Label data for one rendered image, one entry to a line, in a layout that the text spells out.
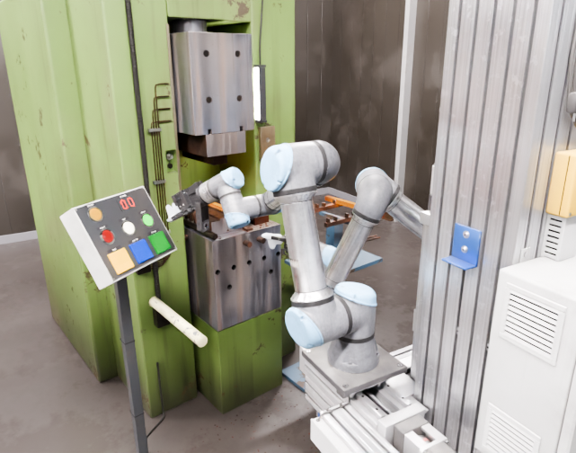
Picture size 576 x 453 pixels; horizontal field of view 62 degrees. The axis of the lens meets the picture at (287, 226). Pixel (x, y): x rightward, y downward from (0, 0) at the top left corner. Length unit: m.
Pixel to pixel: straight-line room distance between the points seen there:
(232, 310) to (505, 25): 1.67
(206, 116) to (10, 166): 3.46
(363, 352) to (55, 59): 1.80
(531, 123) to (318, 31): 5.27
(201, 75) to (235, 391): 1.50
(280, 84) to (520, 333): 1.73
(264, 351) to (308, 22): 4.44
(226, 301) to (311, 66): 4.33
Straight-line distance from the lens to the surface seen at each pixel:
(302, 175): 1.21
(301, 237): 1.23
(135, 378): 2.14
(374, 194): 1.54
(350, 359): 1.41
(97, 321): 2.75
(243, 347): 2.43
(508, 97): 1.10
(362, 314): 1.34
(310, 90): 6.16
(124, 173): 2.09
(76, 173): 2.49
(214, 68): 2.08
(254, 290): 2.33
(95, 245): 1.71
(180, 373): 2.56
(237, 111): 2.14
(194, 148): 2.17
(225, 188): 1.58
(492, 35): 1.15
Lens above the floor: 1.64
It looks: 19 degrees down
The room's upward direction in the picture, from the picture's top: straight up
